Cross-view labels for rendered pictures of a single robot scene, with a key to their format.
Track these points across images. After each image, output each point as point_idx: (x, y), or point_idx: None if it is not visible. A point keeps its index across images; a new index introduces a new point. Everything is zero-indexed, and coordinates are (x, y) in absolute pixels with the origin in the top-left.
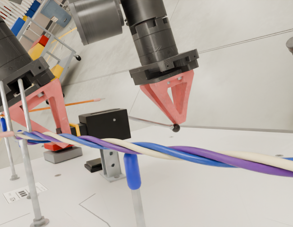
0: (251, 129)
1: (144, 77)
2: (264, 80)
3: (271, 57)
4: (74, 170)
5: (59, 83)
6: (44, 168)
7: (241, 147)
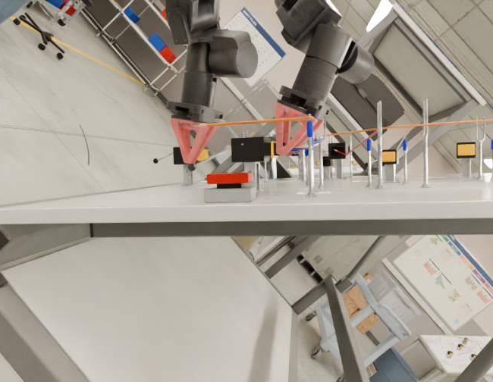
0: (98, 193)
1: (213, 117)
2: None
3: None
4: (259, 195)
5: None
6: (273, 198)
7: (165, 191)
